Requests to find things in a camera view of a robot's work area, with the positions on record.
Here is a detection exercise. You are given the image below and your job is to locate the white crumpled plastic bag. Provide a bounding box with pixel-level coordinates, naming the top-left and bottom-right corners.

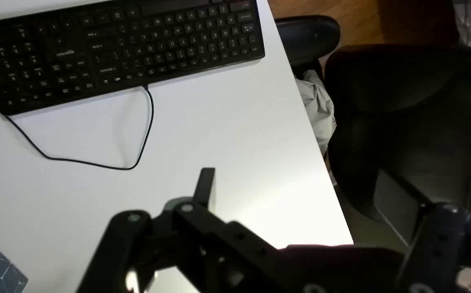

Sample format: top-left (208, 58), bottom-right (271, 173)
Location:
top-left (297, 69), bottom-right (338, 159)

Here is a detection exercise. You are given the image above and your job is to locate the black keyboard cable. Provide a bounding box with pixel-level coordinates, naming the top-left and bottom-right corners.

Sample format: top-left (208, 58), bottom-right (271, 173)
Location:
top-left (0, 84), bottom-right (156, 173)

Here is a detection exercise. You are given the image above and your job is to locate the black computer keyboard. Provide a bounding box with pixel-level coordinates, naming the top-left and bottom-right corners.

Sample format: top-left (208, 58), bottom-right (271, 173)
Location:
top-left (0, 0), bottom-right (266, 118)

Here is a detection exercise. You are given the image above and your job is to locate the black office chair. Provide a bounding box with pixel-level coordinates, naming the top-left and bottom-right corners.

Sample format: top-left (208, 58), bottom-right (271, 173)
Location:
top-left (274, 14), bottom-right (471, 250)

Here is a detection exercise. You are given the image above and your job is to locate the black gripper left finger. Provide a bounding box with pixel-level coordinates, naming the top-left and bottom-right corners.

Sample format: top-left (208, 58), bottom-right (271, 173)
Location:
top-left (75, 167), bottom-right (289, 293)

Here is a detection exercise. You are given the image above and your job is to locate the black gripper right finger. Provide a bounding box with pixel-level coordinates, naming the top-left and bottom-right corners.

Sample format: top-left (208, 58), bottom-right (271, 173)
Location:
top-left (394, 202), bottom-right (471, 293)

